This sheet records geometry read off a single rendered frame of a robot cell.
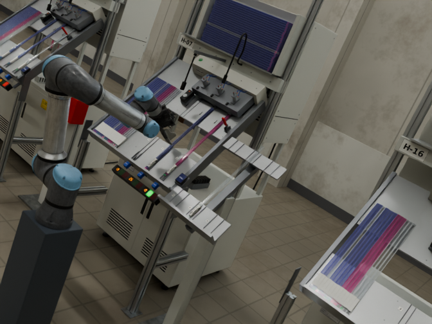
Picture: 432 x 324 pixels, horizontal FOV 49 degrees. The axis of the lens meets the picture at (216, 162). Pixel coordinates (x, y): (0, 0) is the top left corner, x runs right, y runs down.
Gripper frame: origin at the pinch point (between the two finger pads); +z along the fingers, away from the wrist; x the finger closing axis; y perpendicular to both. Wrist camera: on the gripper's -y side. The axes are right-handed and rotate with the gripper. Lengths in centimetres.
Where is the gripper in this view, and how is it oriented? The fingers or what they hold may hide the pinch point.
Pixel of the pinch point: (168, 133)
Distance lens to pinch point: 239.9
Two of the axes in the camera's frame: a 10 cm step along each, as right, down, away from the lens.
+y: 9.2, -3.6, -1.4
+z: 3.0, 4.6, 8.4
